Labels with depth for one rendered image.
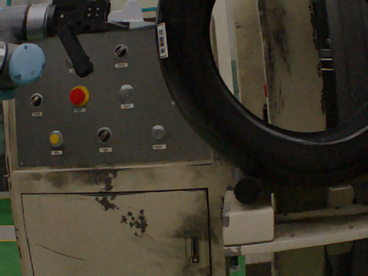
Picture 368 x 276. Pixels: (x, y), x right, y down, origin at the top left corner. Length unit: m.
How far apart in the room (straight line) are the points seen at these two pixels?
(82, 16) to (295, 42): 0.51
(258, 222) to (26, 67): 0.48
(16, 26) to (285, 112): 0.63
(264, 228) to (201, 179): 0.64
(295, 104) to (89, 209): 0.59
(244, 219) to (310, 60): 0.49
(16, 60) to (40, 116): 0.76
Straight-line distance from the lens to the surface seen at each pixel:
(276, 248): 1.53
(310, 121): 1.88
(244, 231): 1.52
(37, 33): 1.62
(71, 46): 1.61
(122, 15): 1.60
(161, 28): 1.51
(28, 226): 2.21
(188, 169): 2.14
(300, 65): 1.88
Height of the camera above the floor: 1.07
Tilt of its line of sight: 3 degrees down
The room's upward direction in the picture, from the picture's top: 4 degrees counter-clockwise
